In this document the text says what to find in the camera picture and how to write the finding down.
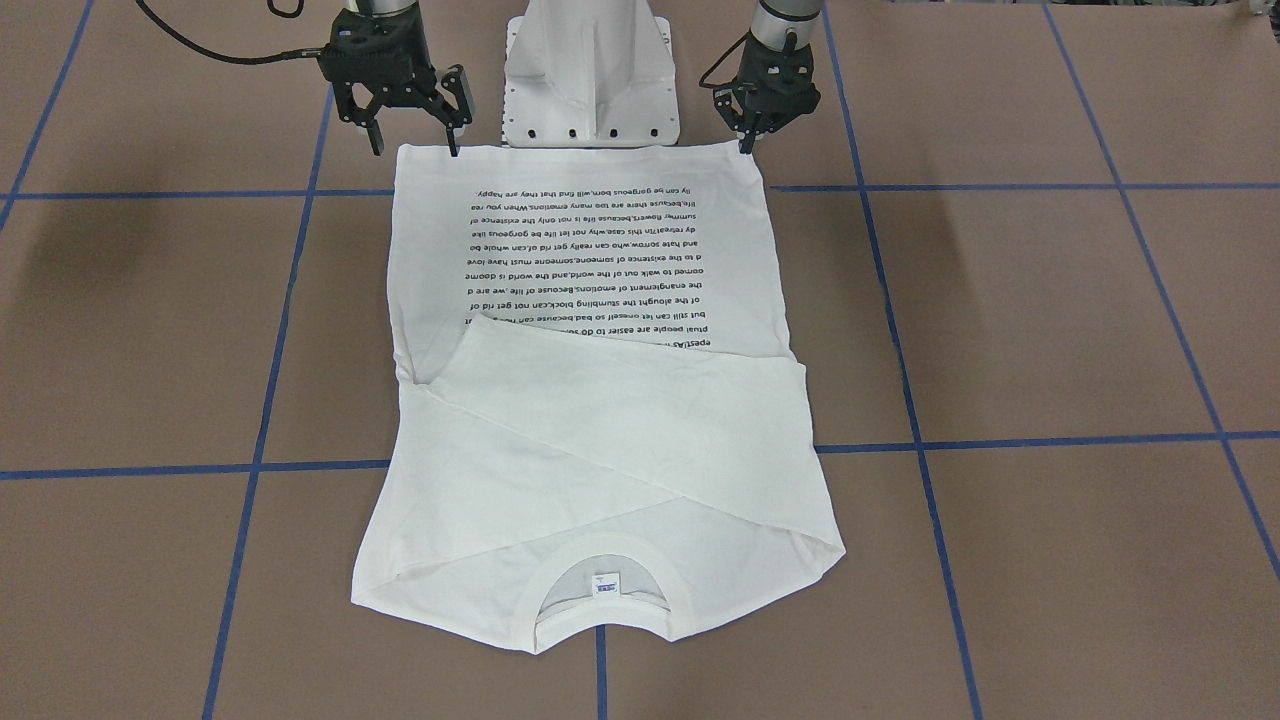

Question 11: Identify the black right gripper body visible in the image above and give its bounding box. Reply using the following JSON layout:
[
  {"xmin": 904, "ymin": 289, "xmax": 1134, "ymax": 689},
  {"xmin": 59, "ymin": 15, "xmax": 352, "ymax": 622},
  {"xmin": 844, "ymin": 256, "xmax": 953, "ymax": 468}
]
[{"xmin": 317, "ymin": 5, "xmax": 474, "ymax": 128}]

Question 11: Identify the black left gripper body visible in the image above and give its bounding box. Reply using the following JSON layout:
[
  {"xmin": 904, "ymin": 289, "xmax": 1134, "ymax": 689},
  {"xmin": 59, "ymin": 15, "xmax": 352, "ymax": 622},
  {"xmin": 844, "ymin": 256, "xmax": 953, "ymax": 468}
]
[{"xmin": 712, "ymin": 29, "xmax": 820, "ymax": 136}]

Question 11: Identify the white long-sleeve printed shirt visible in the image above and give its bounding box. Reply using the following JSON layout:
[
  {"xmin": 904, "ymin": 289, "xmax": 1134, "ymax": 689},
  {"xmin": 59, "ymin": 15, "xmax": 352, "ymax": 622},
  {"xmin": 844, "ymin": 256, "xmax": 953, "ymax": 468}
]
[{"xmin": 351, "ymin": 142, "xmax": 845, "ymax": 653}]

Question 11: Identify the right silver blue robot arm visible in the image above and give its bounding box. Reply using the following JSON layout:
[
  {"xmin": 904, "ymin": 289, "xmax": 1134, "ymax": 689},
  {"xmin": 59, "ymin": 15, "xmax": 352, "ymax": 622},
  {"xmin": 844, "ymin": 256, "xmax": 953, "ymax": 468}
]
[{"xmin": 317, "ymin": 1, "xmax": 474, "ymax": 158}]

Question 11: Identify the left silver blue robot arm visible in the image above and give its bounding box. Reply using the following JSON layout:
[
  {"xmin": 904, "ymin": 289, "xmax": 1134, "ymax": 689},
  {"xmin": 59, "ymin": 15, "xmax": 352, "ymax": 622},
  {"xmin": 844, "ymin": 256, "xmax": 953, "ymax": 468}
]
[{"xmin": 699, "ymin": 1, "xmax": 823, "ymax": 154}]

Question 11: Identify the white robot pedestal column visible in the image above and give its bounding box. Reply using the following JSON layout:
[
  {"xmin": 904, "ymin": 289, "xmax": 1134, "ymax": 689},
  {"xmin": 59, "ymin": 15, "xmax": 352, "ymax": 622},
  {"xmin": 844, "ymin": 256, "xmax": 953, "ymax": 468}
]
[{"xmin": 502, "ymin": 1, "xmax": 680, "ymax": 149}]

